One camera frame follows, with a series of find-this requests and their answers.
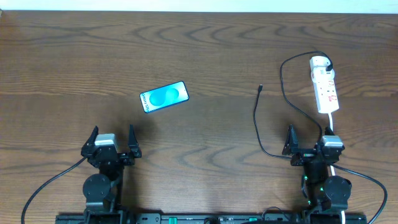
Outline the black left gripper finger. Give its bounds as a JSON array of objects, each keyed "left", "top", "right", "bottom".
[
  {"left": 83, "top": 126, "right": 99, "bottom": 149},
  {"left": 127, "top": 124, "right": 140, "bottom": 152}
]

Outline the blue Galaxy smartphone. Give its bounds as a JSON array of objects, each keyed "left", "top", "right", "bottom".
[{"left": 139, "top": 81, "right": 190, "bottom": 113}]

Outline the black USB charging cable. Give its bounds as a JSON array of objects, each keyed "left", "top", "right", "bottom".
[{"left": 252, "top": 50, "right": 334, "bottom": 160}]

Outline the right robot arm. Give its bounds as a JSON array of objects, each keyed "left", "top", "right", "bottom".
[{"left": 282, "top": 125, "right": 352, "bottom": 223}]

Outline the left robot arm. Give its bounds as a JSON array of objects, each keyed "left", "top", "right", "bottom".
[{"left": 81, "top": 125, "right": 142, "bottom": 223}]

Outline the white USB charger plug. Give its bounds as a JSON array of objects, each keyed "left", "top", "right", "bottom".
[{"left": 310, "top": 56, "right": 331, "bottom": 70}]

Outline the white power strip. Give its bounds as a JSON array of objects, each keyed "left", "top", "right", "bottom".
[{"left": 311, "top": 67, "right": 339, "bottom": 114}]

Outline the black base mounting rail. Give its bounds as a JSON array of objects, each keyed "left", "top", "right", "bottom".
[{"left": 55, "top": 212, "right": 368, "bottom": 224}]

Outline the black right camera cable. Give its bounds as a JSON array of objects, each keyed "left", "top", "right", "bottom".
[{"left": 330, "top": 162, "right": 389, "bottom": 224}]

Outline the black camera cable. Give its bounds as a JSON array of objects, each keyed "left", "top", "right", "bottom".
[
  {"left": 21, "top": 156, "right": 88, "bottom": 224},
  {"left": 330, "top": 162, "right": 389, "bottom": 224}
]

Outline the black left camera cable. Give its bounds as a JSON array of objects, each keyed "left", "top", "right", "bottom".
[{"left": 21, "top": 156, "right": 88, "bottom": 224}]

